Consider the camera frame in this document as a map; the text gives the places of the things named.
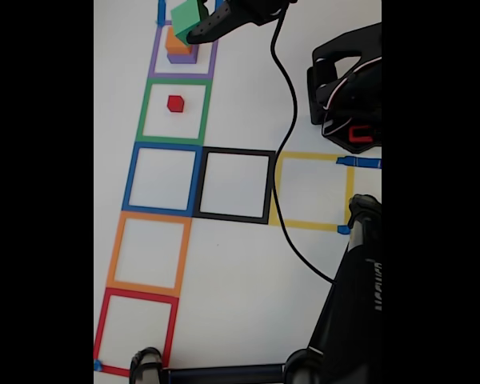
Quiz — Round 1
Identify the green cube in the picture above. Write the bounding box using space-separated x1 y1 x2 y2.
170 0 207 42

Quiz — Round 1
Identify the small red cube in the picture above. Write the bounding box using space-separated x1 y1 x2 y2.
166 94 186 114

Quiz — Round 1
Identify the orange cube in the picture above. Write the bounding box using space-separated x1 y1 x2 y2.
165 28 194 56

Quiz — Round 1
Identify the purple square block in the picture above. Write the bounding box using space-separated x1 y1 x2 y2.
166 43 199 65

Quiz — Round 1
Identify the long blue tape strip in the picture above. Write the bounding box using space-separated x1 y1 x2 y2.
335 156 382 170

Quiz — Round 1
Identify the black tripod stand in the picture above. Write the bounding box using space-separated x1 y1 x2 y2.
128 194 382 384

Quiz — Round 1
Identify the black camera cable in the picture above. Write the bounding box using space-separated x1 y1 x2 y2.
270 6 338 285

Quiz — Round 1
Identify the red square frame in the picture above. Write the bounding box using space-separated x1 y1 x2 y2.
94 287 180 378

